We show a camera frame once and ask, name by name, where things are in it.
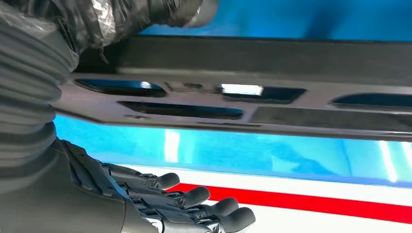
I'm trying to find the red barrier belt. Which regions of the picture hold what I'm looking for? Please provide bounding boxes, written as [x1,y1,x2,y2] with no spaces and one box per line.
[167,183,412,225]

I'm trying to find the white car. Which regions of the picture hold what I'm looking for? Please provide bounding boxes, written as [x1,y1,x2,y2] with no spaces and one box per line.
[119,163,412,233]

